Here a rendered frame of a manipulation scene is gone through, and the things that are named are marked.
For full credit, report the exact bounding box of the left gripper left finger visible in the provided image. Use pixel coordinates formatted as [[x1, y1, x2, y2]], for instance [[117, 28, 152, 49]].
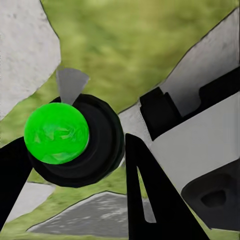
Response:
[[0, 136, 34, 231]]

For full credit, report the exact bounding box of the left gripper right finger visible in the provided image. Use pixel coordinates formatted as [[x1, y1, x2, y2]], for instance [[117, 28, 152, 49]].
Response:
[[123, 133, 210, 240]]

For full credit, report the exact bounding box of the insectifuge atomizer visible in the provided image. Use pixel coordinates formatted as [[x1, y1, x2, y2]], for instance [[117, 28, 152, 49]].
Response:
[[23, 67, 126, 188]]

